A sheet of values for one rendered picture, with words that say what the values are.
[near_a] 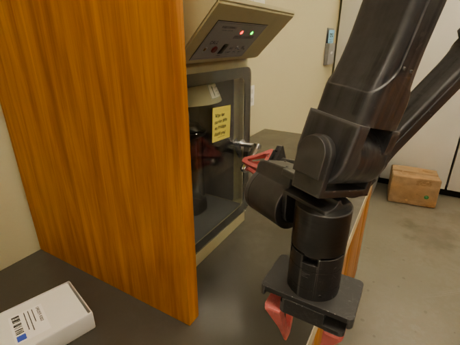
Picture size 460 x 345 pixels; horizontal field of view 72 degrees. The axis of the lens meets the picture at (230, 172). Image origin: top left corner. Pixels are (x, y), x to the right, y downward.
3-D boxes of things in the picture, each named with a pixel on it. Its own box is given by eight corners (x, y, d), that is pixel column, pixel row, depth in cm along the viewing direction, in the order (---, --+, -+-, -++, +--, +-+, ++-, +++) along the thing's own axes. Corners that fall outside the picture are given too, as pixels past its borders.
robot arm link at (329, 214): (328, 213, 28) (367, 198, 31) (276, 185, 33) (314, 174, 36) (319, 275, 31) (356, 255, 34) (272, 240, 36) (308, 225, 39)
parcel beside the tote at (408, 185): (386, 201, 309) (392, 174, 298) (386, 188, 337) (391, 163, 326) (435, 209, 294) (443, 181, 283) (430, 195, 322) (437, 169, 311)
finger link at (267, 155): (246, 143, 77) (282, 149, 73) (252, 161, 83) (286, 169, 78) (234, 163, 74) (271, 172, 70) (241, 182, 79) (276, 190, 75)
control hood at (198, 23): (161, 65, 53) (155, -3, 49) (248, 57, 79) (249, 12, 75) (219, 68, 48) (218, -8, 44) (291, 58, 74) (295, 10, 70)
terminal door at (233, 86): (181, 264, 70) (167, 77, 55) (245, 207, 94) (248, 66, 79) (183, 265, 70) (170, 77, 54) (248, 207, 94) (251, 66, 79)
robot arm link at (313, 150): (331, 138, 27) (385, 144, 32) (249, 112, 35) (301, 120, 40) (295, 262, 30) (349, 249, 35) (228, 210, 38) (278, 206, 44)
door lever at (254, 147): (228, 170, 79) (226, 164, 77) (244, 144, 84) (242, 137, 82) (248, 175, 77) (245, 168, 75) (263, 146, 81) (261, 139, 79)
